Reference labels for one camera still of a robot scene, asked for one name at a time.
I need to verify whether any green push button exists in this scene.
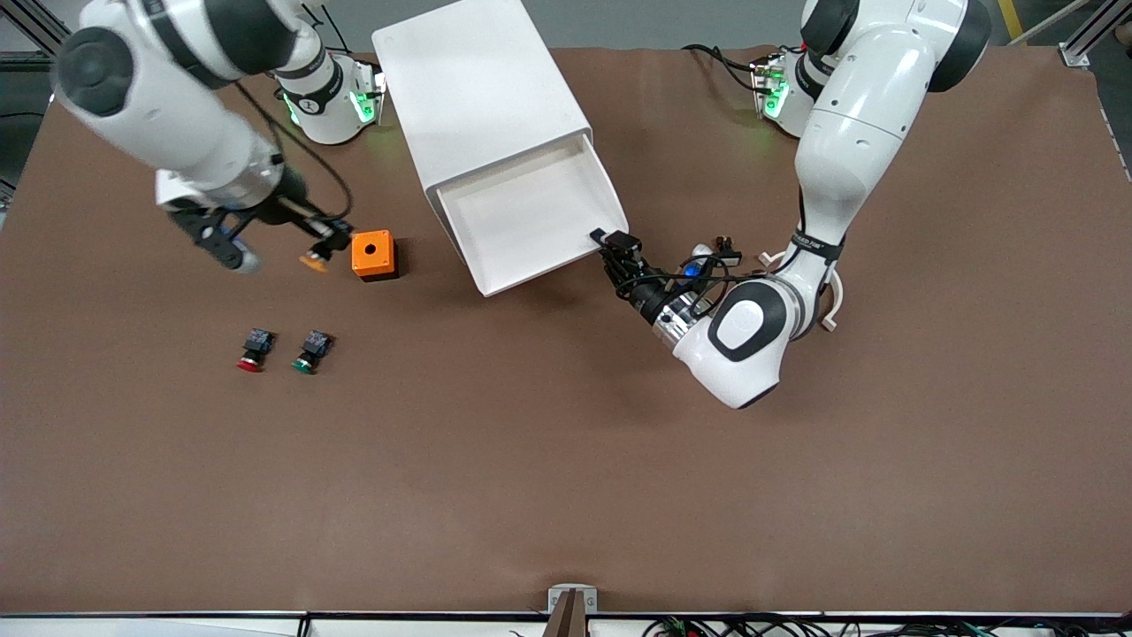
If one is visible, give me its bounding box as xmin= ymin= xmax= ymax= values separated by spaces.
xmin=291 ymin=330 xmax=335 ymax=375

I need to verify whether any red push button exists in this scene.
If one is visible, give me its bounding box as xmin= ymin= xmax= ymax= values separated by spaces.
xmin=236 ymin=327 xmax=276 ymax=373

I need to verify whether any white curved plastic piece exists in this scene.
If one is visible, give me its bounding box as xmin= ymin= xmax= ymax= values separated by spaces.
xmin=758 ymin=250 xmax=846 ymax=334

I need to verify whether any brown table cover mat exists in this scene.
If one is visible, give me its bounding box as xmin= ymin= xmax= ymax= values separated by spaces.
xmin=0 ymin=44 xmax=1132 ymax=618

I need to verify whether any orange button enclosure box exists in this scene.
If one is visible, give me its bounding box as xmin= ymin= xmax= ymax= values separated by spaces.
xmin=351 ymin=230 xmax=399 ymax=282

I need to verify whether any black arm base cable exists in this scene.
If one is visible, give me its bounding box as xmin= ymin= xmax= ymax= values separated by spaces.
xmin=681 ymin=42 xmax=770 ymax=94

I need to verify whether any aluminium frame profile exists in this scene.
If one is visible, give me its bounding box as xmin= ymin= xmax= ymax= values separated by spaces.
xmin=1059 ymin=0 xmax=1132 ymax=68
xmin=0 ymin=0 xmax=70 ymax=72

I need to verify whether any grey metal bracket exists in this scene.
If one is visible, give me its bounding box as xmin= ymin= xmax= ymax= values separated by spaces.
xmin=547 ymin=584 xmax=599 ymax=637

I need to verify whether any brown camera post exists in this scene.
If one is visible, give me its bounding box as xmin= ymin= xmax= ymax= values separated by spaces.
xmin=543 ymin=591 xmax=590 ymax=637

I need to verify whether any black cable bundle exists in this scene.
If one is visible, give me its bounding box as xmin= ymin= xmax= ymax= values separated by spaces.
xmin=641 ymin=613 xmax=1132 ymax=637

